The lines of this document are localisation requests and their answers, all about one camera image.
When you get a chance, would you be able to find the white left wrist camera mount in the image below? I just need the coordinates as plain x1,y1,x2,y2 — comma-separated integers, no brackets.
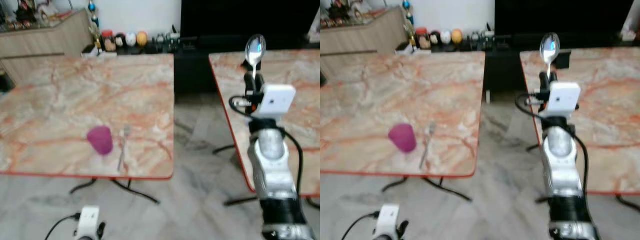
76,205,101,239
374,203,400,239

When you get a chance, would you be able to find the blue and gold trophy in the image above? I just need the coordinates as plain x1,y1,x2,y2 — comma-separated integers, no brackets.
87,0,102,51
402,0,418,49

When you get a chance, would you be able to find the red lidded jar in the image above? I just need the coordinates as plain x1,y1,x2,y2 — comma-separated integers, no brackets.
416,27,431,50
101,30,117,53

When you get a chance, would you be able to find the light wooden cabinet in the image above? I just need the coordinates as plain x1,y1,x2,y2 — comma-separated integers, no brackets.
320,6,410,76
0,8,94,85

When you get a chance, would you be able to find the purple plastic cup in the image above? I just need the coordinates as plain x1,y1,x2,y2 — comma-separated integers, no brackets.
86,125,114,156
388,123,417,154

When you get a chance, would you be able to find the black television screen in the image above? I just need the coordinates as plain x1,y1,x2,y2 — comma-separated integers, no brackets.
494,0,640,37
180,0,321,39

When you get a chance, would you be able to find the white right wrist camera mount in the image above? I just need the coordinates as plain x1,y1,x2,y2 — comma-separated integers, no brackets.
256,83,297,120
546,81,582,119

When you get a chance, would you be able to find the silver metal spoon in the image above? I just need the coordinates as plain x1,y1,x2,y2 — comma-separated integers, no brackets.
244,33,267,83
539,31,561,81

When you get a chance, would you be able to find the silver metal fork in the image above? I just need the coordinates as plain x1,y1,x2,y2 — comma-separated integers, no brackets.
419,122,437,169
117,125,132,172

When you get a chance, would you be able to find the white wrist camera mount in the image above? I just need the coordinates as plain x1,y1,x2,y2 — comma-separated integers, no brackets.
546,81,582,119
76,205,101,239
256,83,297,120
374,203,400,239

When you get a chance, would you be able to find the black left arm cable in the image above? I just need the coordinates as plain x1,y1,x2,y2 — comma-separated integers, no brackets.
341,212,379,240
44,213,81,240

